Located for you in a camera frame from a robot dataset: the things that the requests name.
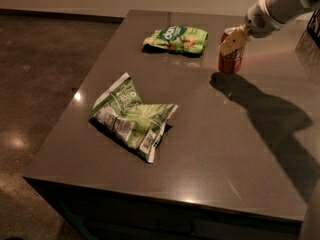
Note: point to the red coke can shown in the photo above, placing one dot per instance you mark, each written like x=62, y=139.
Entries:
x=230, y=63

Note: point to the green crumpled chip bag near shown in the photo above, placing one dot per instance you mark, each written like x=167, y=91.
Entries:
x=139, y=126

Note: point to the green chip bag far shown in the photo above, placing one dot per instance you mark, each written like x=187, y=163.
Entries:
x=179, y=39

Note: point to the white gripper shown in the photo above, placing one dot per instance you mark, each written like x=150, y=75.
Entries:
x=259, y=23

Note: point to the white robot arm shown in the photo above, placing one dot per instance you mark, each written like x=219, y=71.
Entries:
x=285, y=11

